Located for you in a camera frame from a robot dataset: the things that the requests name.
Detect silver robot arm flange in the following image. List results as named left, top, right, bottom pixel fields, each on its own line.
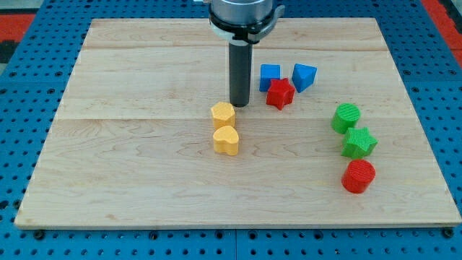
left=209, top=0, right=285, bottom=47

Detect red star block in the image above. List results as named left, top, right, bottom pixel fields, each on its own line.
left=266, top=78, right=295, bottom=111

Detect blue triangle block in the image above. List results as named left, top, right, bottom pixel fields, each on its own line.
left=292, top=64, right=318, bottom=93

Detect green star block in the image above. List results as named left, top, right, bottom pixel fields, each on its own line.
left=341, top=127, right=378, bottom=159

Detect yellow heart block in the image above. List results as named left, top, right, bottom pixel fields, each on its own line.
left=212, top=126, right=240, bottom=156

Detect yellow hexagon block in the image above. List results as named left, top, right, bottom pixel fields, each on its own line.
left=211, top=102, right=235, bottom=129

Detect blue cube block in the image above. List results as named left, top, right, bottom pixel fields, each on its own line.
left=259, top=64, right=281, bottom=92

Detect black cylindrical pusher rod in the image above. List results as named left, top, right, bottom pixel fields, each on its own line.
left=228, top=44, right=253, bottom=108

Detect light wooden board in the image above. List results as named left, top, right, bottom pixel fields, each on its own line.
left=14, top=18, right=461, bottom=230

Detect green cylinder block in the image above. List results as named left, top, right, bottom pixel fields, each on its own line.
left=331, top=103, right=361, bottom=134

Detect red cylinder block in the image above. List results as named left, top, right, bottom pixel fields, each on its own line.
left=341, top=159, right=376, bottom=194

